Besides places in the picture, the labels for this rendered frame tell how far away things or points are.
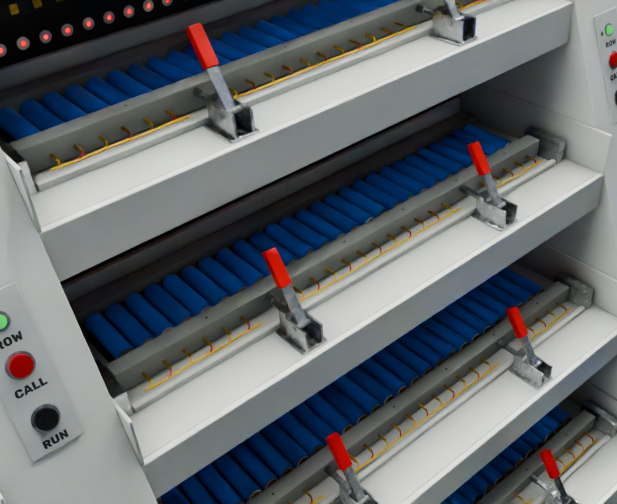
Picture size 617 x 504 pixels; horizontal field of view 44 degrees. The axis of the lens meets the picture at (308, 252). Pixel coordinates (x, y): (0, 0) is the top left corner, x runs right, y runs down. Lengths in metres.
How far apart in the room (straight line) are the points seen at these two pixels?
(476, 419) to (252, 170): 0.40
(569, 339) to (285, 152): 0.48
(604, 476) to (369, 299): 0.47
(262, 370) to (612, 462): 0.57
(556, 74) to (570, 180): 0.12
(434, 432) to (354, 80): 0.38
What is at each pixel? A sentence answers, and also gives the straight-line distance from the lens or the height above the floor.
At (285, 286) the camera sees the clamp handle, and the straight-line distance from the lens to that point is 0.67.
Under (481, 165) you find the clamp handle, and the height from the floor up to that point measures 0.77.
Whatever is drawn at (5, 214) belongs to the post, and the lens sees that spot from 0.55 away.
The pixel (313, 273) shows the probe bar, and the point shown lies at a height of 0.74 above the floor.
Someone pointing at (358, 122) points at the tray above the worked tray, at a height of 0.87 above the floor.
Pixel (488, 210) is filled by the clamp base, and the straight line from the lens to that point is 0.83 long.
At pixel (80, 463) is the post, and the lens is 0.60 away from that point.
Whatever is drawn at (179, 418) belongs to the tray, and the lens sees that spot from 0.64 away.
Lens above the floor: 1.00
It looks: 19 degrees down
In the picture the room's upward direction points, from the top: 18 degrees counter-clockwise
